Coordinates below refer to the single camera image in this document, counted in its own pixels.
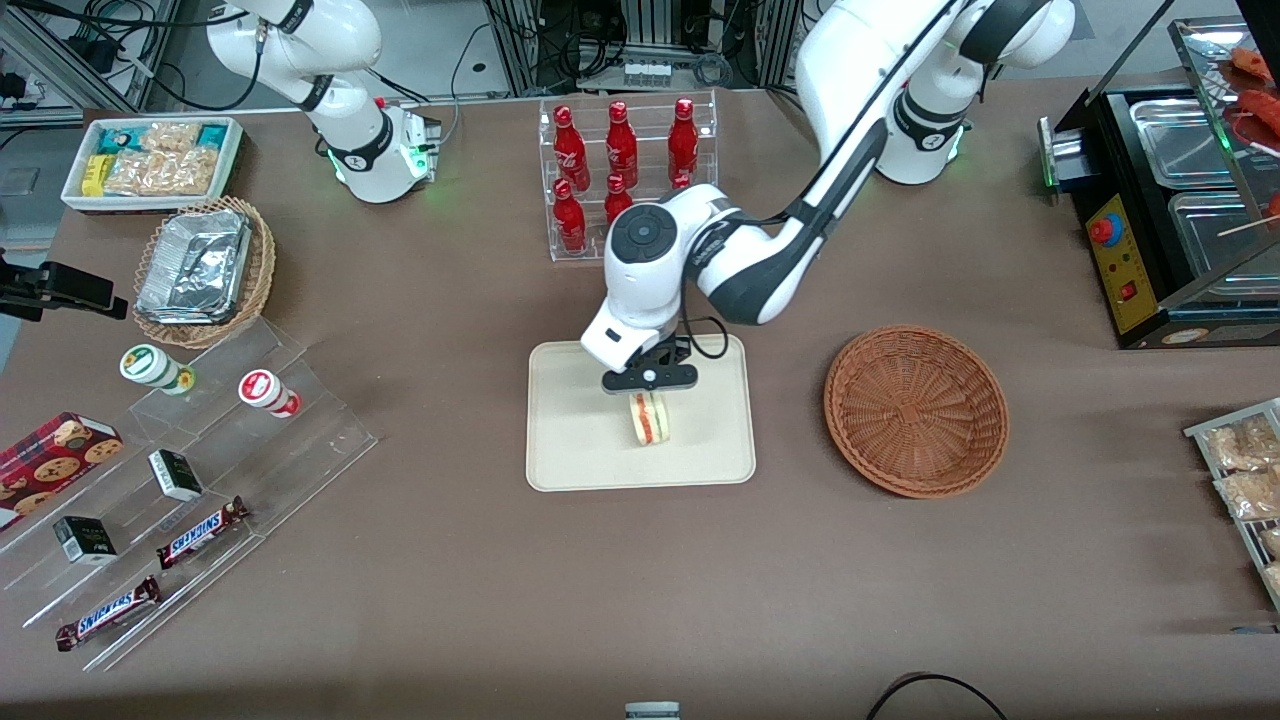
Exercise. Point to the white snack bin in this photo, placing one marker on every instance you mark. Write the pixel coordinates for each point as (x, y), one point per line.
(75, 195)

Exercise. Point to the small dark green box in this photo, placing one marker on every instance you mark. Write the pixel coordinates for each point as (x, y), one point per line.
(176, 476)
(85, 540)

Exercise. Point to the Snickers chocolate bar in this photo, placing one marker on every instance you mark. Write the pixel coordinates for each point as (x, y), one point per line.
(200, 533)
(108, 613)

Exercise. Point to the triangular sandwich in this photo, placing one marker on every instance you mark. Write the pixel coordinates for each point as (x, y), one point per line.
(650, 425)

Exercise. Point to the black hot food display case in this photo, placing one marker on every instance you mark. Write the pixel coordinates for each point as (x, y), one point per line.
(1130, 290)

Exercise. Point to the clear acrylic stepped stand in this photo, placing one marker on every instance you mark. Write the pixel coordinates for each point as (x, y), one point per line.
(300, 450)

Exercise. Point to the yellow snack packet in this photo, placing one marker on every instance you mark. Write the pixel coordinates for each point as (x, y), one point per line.
(94, 176)

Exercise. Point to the green lid cup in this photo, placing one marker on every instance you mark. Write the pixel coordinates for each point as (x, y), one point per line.
(145, 364)

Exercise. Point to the light wicker basket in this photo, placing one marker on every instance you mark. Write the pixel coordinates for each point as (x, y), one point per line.
(258, 270)

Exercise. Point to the black clamp device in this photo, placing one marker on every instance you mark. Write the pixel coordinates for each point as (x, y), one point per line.
(70, 286)

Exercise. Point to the clear bag of pastries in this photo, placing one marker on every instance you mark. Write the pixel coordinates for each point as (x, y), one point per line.
(1240, 445)
(1273, 578)
(1271, 540)
(1250, 495)

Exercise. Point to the teal snack packet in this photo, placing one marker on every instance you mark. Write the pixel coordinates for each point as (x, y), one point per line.
(212, 135)
(118, 139)

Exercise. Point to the small clear cracker bag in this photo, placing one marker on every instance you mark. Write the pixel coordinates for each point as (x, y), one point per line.
(170, 136)

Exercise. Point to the red sausage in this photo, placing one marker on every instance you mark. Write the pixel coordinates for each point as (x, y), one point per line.
(1255, 63)
(1262, 106)

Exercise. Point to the clear acrylic bottle rack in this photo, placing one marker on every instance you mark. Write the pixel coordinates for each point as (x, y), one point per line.
(590, 250)

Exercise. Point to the red cookie box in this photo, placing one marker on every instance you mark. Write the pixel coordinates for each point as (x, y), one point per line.
(50, 460)

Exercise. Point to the grey box edge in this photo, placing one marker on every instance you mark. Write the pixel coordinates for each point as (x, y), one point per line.
(652, 712)

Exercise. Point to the white power strip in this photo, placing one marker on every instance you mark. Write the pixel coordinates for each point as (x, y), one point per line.
(647, 73)

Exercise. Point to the steel food pan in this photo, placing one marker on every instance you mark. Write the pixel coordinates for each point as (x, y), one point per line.
(1220, 250)
(1180, 145)

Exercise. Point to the large clear cracker bag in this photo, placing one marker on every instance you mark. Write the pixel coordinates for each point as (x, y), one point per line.
(165, 173)

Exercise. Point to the tray of packaged snacks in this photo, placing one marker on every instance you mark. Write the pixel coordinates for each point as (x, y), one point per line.
(1200, 430)

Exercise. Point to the wooden skewer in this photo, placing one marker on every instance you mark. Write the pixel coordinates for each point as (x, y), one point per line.
(1245, 228)

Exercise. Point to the brown wicker basket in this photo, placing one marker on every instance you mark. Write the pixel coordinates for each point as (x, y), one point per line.
(915, 410)

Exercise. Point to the stack of foil trays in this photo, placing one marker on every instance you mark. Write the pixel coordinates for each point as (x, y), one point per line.
(195, 265)

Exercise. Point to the red lid cup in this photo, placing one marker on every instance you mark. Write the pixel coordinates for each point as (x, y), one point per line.
(262, 388)

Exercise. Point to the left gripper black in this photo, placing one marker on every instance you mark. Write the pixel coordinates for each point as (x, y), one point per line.
(668, 354)

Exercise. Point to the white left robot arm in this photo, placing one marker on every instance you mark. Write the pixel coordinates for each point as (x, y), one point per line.
(850, 60)

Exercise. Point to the cream plastic tray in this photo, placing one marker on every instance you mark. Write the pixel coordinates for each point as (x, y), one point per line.
(580, 450)

